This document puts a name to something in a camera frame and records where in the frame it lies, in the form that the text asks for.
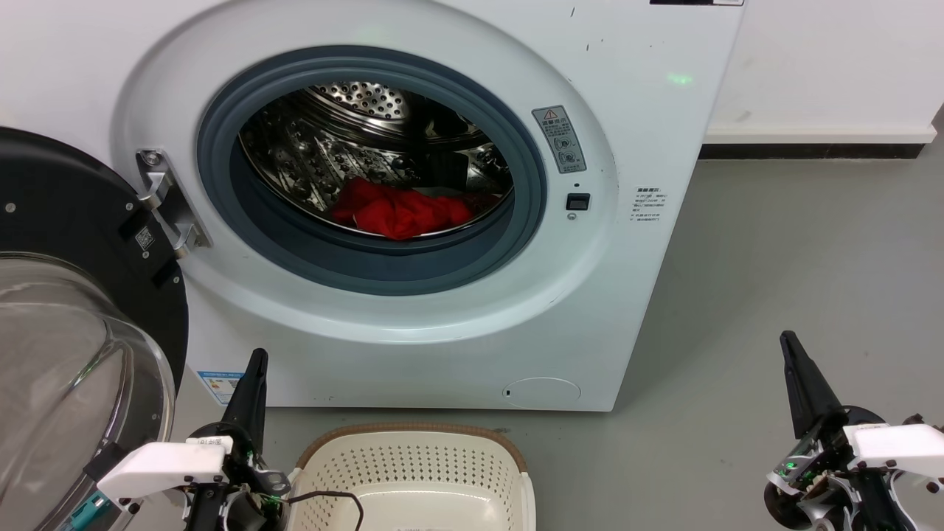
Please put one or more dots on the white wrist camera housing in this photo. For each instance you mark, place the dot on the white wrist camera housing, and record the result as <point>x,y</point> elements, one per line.
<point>900,446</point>
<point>162,464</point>

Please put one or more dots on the white front-load washing machine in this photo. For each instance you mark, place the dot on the white front-load washing machine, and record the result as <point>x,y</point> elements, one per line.
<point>627,295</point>

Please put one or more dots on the blue energy label sticker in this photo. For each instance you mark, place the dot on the blue energy label sticker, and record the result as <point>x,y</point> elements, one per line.
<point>220,387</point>

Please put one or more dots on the stainless steel washing machine drum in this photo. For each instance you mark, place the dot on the stainless steel washing machine drum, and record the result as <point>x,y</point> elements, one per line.
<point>310,155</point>

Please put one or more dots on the black glass washer door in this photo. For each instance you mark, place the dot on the black glass washer door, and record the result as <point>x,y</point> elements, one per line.
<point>59,192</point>

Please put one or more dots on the wall baseboard strip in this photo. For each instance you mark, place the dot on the wall baseboard strip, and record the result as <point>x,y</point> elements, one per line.
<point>811,136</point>

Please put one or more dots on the silver door hinge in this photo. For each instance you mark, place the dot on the silver door hinge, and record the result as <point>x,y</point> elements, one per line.
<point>166,199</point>

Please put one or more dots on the black control panel strip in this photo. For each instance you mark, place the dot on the black control panel strip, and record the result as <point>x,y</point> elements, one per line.
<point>697,2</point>

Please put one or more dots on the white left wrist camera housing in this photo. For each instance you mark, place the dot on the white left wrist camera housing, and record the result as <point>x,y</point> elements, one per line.
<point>162,464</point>

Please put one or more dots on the white text label sticker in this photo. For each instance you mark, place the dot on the white text label sticker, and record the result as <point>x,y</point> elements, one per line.
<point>649,205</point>

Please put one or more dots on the red cloth garment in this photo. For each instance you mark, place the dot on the red cloth garment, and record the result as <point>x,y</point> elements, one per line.
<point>398,210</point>

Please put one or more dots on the white QR code sticker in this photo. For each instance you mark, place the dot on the white QR code sticker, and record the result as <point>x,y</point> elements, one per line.
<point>144,238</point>

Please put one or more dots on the black door latch socket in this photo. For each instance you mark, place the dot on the black door latch socket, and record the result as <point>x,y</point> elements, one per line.
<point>578,202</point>

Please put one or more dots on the grey warning sticker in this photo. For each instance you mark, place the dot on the grey warning sticker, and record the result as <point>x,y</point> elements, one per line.
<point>559,139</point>

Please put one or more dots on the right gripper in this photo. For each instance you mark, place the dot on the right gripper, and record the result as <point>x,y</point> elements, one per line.
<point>811,483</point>

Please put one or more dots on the cream perforated laundry basket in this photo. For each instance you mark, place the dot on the cream perforated laundry basket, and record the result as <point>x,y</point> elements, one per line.
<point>413,472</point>

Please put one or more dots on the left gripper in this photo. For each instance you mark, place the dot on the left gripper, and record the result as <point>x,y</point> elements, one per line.
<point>243,479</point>

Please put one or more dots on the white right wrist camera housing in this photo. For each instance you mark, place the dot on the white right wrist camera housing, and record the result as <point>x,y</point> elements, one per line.
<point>900,446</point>

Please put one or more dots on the grey rubber door gasket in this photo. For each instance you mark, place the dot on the grey rubber door gasket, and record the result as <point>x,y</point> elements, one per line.
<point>369,265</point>

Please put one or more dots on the round white filter cover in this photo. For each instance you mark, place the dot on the round white filter cover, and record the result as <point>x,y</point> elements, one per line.
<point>542,393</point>

